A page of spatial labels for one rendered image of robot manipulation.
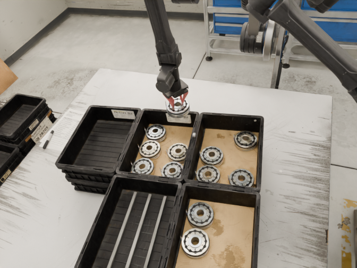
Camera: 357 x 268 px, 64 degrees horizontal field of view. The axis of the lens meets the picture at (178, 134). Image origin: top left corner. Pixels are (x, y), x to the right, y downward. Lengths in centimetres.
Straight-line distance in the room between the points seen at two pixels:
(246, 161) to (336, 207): 107
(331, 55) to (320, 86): 222
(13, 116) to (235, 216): 195
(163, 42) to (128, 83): 104
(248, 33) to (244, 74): 172
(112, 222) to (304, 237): 79
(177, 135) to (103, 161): 38
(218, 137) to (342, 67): 72
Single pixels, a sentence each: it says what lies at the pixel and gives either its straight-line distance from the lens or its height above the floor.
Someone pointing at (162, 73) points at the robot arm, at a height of 127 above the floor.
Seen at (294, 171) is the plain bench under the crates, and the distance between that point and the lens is 149.
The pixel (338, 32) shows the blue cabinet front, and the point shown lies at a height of 41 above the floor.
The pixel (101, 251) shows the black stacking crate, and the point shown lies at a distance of 123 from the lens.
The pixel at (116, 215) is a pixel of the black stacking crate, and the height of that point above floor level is 83.
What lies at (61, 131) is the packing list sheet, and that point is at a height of 70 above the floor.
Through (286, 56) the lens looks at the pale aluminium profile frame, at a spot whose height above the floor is 13.
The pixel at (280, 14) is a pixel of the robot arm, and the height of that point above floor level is 153.
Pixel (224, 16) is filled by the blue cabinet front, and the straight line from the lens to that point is 308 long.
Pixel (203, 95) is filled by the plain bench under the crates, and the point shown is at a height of 70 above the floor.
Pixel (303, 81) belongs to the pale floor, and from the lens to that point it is 311.
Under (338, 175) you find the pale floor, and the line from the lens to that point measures 243.
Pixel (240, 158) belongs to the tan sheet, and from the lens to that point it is 134.
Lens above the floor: 191
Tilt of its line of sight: 48 degrees down
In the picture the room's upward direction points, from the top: 11 degrees counter-clockwise
